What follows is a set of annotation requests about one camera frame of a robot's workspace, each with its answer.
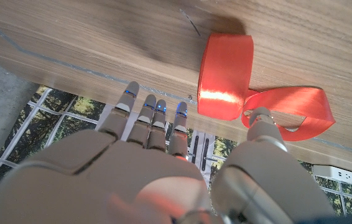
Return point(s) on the printed window backdrop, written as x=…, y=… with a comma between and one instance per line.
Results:
x=70, y=109

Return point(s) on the white power strip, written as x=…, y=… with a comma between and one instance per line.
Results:
x=334, y=174

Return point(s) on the orange ribbon roll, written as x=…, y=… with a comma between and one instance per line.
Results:
x=225, y=71

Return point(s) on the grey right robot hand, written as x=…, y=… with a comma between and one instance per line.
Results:
x=126, y=177

